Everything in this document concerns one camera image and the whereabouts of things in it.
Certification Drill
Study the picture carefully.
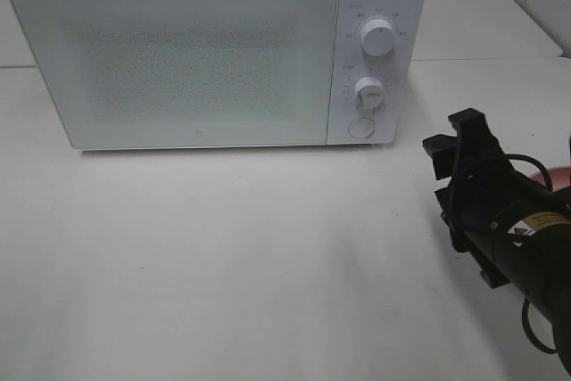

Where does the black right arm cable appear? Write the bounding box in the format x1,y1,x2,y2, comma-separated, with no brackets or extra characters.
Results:
445,153,571,355

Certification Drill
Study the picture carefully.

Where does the round white door button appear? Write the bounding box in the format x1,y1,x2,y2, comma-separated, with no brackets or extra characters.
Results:
348,118,375,138

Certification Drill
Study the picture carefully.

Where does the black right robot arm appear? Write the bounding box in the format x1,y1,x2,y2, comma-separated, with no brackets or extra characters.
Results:
422,108,570,369

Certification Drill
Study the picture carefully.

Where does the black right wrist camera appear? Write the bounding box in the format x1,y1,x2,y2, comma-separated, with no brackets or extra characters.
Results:
441,211,511,289

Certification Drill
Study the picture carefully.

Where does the upper white power knob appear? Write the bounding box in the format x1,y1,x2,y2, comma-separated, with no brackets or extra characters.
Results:
360,17,395,57

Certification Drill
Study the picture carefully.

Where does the lower white timer knob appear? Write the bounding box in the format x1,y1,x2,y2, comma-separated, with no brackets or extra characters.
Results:
353,77,385,110

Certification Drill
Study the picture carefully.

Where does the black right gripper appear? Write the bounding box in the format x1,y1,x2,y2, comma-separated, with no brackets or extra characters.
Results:
422,108,558,247

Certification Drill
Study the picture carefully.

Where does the pink round plate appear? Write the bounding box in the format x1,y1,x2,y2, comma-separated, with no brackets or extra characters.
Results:
527,166,570,193

